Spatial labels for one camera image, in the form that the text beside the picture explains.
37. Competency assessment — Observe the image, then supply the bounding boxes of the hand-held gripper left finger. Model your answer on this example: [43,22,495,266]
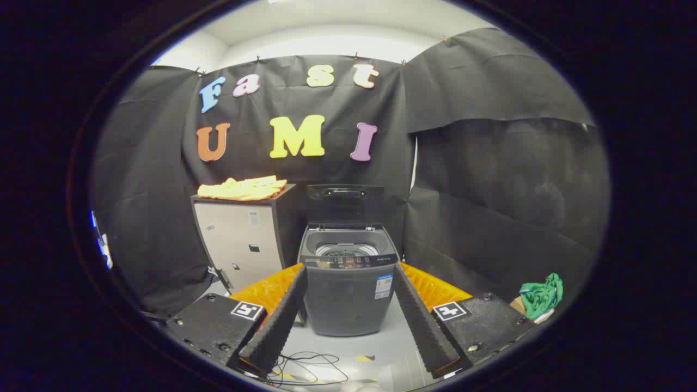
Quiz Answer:
[163,263,309,379]

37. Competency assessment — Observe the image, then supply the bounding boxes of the orange polo shirt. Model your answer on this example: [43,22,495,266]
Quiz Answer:
[197,175,288,201]

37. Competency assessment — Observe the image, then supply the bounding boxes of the grey washing machine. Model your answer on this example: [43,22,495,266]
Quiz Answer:
[297,223,401,337]

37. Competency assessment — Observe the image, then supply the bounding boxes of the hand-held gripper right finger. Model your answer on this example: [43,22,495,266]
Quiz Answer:
[393,261,537,379]

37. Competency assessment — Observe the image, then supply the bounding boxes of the green garment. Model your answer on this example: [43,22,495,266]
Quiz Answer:
[519,273,564,320]

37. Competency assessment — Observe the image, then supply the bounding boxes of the blue and white object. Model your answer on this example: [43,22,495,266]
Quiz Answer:
[90,211,113,270]

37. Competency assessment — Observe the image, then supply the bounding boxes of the cardboard box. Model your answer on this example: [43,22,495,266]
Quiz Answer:
[510,297,556,325]

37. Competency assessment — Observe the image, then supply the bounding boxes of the black cable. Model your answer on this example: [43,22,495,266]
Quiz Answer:
[240,351,350,388]

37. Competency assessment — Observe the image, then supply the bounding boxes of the grey cabinet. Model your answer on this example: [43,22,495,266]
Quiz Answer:
[191,184,307,295]

